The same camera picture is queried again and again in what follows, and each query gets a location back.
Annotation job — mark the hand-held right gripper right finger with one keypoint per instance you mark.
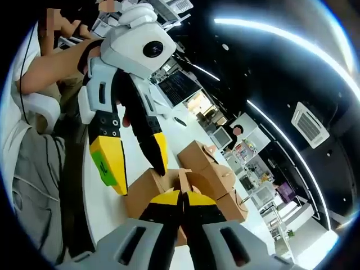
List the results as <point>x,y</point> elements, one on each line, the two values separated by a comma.
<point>216,242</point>

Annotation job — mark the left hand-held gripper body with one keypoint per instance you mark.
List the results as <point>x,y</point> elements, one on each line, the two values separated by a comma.
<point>132,45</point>

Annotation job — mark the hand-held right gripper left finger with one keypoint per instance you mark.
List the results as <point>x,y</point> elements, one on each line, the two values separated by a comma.
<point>140,239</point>

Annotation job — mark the person's left hand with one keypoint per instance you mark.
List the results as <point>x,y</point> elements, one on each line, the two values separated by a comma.
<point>126,119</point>

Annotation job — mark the white storage shelf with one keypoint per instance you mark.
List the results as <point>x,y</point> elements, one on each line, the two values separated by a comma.
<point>171,21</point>

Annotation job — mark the silver laptop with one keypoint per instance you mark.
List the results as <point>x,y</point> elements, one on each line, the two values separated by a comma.
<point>180,87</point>

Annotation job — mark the white chair armrest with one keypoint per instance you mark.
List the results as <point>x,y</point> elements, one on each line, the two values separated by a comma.
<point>45,107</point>

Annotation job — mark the potted plant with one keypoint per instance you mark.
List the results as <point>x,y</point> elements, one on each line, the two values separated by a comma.
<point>290,233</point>

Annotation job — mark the white office chair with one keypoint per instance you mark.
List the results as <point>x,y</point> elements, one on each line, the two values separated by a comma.
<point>220,137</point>

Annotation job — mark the purple screen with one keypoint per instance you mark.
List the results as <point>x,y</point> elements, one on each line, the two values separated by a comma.
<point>285,191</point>

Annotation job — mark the person's grey trousers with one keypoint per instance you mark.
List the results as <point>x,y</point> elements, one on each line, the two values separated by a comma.
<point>36,182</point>

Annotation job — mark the shelf with colourful goods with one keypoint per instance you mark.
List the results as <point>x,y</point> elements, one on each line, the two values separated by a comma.
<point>247,152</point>

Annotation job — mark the ceiling light strip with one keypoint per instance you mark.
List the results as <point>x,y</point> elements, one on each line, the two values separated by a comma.
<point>294,150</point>
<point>267,28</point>

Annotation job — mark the ceiling air conditioner unit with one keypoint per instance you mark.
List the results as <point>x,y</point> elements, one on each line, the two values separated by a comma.
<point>309,125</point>

